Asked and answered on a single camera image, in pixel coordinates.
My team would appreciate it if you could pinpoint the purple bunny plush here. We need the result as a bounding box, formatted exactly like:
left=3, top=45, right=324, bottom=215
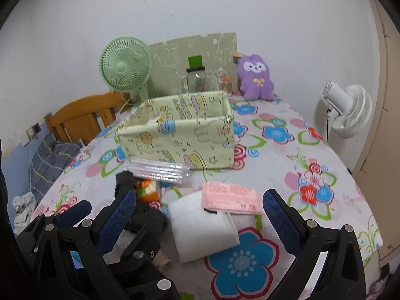
left=236, top=54, right=276, bottom=101

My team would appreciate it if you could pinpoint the pink packet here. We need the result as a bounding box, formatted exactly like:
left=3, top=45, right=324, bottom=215
left=201, top=181, right=264, bottom=216

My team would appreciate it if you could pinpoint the wooden chair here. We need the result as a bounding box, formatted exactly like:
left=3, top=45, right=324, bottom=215
left=44, top=91, right=131, bottom=146

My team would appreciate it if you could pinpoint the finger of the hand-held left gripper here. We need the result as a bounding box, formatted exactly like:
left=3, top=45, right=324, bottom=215
left=14, top=200, right=93, bottom=257
left=104, top=223, right=181, bottom=300

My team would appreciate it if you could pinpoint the black cloth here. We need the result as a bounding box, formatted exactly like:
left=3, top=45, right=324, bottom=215
left=114, top=171, right=166, bottom=235

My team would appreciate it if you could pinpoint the orange green printed packet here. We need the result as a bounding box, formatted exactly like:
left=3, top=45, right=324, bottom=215
left=134, top=179, right=162, bottom=203

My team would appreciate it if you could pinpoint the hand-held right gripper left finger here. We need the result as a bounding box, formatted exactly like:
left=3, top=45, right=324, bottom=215
left=31, top=189, right=138, bottom=300

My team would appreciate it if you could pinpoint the grey plaid bedding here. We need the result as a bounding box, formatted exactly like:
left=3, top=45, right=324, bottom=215
left=29, top=132, right=84, bottom=194

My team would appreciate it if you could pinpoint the beige wardrobe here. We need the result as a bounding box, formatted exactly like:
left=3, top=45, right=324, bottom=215
left=352, top=0, right=400, bottom=266

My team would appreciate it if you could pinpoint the clear plastic tube bundle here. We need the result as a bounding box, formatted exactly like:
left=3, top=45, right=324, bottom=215
left=123, top=159, right=190, bottom=184

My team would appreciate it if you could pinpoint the small beige object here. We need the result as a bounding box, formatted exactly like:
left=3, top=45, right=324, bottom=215
left=154, top=249, right=172, bottom=272

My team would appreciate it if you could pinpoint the crumpled white cloth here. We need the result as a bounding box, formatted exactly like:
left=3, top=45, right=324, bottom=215
left=12, top=191, right=39, bottom=235

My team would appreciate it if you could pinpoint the small jar with orange lid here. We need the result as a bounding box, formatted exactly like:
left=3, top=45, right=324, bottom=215
left=219, top=77, right=234, bottom=96

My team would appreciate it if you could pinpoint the wall socket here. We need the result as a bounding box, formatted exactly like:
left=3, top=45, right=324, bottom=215
left=26, top=123, right=42, bottom=139

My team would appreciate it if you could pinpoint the white clip fan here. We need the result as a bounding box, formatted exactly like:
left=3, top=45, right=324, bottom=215
left=322, top=80, right=373, bottom=139

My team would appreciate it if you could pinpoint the purple cloth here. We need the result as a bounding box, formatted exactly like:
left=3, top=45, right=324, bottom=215
left=368, top=273, right=395, bottom=300

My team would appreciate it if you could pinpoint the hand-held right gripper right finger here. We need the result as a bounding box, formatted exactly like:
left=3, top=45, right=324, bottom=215
left=262, top=189, right=367, bottom=300

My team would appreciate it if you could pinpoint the green printed board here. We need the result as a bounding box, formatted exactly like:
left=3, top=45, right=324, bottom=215
left=148, top=32, right=237, bottom=96

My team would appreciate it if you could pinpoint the green desk fan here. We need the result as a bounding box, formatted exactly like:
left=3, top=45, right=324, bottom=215
left=99, top=36, right=154, bottom=105

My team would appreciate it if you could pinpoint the glass jar with black lid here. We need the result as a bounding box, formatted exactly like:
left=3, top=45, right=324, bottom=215
left=186, top=67, right=207, bottom=94

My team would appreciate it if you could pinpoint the printed fabric storage box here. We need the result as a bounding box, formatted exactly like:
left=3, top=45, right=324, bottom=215
left=116, top=90, right=236, bottom=171

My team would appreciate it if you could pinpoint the blue bed sheet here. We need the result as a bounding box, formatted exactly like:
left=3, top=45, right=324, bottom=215
left=3, top=131, right=51, bottom=235

